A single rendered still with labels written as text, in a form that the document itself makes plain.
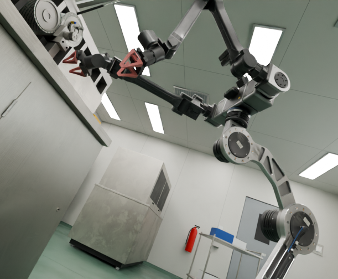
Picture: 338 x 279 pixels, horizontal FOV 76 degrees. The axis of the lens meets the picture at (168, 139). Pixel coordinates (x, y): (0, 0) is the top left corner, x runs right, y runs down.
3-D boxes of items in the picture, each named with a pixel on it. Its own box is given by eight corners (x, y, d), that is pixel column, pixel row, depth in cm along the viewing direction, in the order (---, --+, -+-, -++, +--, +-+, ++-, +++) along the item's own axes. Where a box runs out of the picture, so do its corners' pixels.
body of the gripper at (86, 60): (87, 76, 104) (102, 73, 103) (77, 60, 95) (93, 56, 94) (88, 67, 107) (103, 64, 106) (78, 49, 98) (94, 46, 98)
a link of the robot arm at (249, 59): (222, -15, 108) (211, 2, 117) (201, -15, 102) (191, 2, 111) (259, 66, 103) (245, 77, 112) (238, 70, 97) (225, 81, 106)
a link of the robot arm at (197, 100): (195, 125, 116) (206, 109, 113) (173, 111, 116) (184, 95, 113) (195, 110, 159) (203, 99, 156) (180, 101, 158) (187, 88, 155)
